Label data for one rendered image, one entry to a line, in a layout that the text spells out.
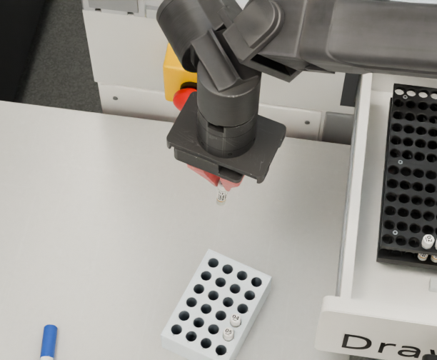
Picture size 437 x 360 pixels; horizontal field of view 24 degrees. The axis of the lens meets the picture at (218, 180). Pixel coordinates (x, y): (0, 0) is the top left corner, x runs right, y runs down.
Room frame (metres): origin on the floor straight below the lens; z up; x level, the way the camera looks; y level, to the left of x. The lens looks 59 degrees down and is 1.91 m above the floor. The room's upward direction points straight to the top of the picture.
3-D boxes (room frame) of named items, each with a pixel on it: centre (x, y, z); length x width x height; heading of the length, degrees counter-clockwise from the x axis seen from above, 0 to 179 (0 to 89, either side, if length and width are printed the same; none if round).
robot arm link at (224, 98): (0.56, -0.01, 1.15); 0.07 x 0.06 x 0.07; 25
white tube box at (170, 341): (0.50, 0.00, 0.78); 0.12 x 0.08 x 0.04; 154
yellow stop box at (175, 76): (0.77, 0.03, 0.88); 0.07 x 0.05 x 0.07; 81
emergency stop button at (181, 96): (0.74, 0.03, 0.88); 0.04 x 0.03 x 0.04; 81
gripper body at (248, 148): (0.56, -0.01, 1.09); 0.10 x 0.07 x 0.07; 66
